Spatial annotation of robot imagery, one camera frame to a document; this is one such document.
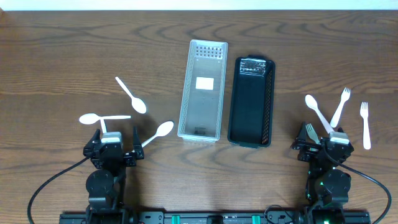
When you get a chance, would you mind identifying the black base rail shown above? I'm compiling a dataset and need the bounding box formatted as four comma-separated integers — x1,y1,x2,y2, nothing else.
59,210,371,224

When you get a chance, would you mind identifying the clear mesh plastic basket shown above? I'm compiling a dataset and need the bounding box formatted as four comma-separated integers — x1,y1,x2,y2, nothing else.
177,39,228,142

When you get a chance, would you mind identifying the white fork far right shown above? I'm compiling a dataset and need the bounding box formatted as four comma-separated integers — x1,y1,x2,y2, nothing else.
360,102,371,150

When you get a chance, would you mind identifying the white spoon horizontal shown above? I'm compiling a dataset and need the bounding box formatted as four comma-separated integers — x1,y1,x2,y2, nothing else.
79,113,131,124

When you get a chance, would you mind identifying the pale pink plastic spoon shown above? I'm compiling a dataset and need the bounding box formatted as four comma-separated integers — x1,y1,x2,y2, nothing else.
305,95,334,133

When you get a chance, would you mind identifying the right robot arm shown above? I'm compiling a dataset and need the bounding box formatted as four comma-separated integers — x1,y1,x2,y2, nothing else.
291,122,354,223

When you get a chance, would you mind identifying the white spoon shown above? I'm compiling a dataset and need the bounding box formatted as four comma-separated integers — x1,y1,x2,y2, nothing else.
115,77,147,114
141,121,174,147

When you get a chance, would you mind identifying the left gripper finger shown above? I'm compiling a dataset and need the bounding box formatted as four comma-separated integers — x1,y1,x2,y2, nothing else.
83,129,101,152
133,127,144,154

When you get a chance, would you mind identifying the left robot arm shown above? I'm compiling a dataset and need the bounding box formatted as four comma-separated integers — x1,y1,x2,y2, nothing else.
83,128,144,223

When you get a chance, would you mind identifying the white fork tilted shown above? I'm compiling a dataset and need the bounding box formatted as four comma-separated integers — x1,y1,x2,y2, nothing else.
330,87,351,128

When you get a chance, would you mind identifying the white spoon vertical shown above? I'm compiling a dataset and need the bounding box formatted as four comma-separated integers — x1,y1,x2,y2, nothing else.
99,119,107,133

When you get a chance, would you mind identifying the pale green plastic fork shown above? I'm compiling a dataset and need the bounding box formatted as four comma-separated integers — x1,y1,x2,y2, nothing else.
305,123,320,144

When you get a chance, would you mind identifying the black mesh plastic basket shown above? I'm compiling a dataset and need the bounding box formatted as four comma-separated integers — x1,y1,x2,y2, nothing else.
228,55,276,148

